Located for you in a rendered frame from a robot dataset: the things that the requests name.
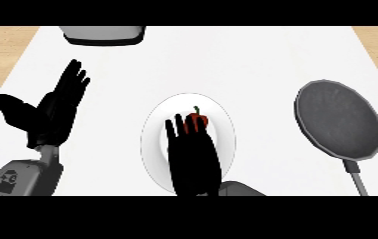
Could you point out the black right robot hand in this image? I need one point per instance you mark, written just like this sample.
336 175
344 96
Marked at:
192 163

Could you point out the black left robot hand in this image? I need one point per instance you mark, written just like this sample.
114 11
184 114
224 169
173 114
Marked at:
56 113

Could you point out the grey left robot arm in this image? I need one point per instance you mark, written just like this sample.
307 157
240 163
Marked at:
29 178

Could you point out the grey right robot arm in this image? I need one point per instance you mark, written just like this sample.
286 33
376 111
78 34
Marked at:
238 189

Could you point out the white oval plate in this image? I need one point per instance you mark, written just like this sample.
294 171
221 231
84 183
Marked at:
155 149

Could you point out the red cupcake with green stem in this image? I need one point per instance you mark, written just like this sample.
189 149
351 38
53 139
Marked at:
199 119

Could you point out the dark grey frying pan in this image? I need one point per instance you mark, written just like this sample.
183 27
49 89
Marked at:
339 119

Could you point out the grey and black appliance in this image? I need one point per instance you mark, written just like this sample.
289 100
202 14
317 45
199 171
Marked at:
103 34

